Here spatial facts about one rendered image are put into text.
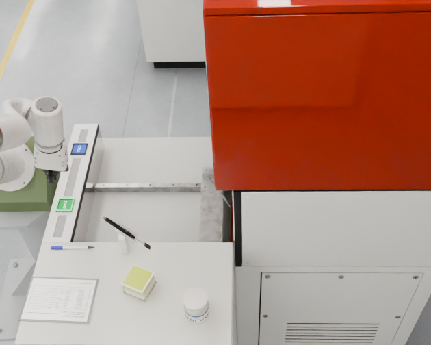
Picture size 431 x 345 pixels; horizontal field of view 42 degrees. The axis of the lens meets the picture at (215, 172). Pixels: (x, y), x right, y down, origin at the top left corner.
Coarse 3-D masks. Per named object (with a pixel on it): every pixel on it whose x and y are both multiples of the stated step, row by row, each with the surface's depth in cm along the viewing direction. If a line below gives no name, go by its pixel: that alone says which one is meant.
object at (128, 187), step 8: (96, 184) 212; (104, 184) 212; (112, 184) 212; (120, 184) 211; (128, 184) 211; (136, 184) 211; (144, 184) 211; (152, 184) 211; (160, 184) 211; (168, 184) 210; (176, 184) 210; (184, 184) 210; (192, 184) 210; (200, 184) 210
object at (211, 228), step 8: (208, 200) 201; (216, 200) 201; (200, 208) 199; (208, 208) 199; (216, 208) 198; (200, 216) 196; (208, 216) 196; (216, 216) 196; (200, 224) 194; (208, 224) 194; (216, 224) 194; (200, 232) 192; (208, 232) 192; (216, 232) 192
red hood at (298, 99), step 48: (240, 0) 116; (288, 0) 115; (336, 0) 115; (384, 0) 114; (240, 48) 122; (288, 48) 121; (336, 48) 121; (384, 48) 121; (240, 96) 132; (288, 96) 132; (336, 96) 131; (384, 96) 131; (240, 144) 145; (288, 144) 144; (336, 144) 144; (384, 144) 143
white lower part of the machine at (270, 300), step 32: (256, 288) 200; (288, 288) 200; (320, 288) 199; (352, 288) 198; (384, 288) 198; (416, 288) 198; (256, 320) 220; (288, 320) 219; (320, 320) 218; (352, 320) 217; (384, 320) 216; (416, 320) 216
